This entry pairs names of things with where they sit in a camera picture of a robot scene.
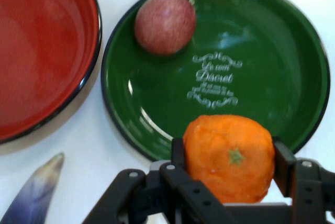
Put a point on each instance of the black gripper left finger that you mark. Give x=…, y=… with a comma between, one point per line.
x=183, y=190

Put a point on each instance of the red toy apple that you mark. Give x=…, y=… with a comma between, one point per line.
x=165, y=23

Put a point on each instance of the green enamel plate with lettering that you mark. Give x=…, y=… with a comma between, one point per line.
x=235, y=51

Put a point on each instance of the orange toy tangerine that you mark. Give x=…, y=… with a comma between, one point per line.
x=229, y=158

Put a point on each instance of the purple toy eggplant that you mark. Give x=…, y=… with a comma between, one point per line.
x=36, y=195

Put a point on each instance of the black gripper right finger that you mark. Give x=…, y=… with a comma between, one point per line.
x=306, y=182

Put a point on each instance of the red enamel plate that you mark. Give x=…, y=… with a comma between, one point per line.
x=42, y=54

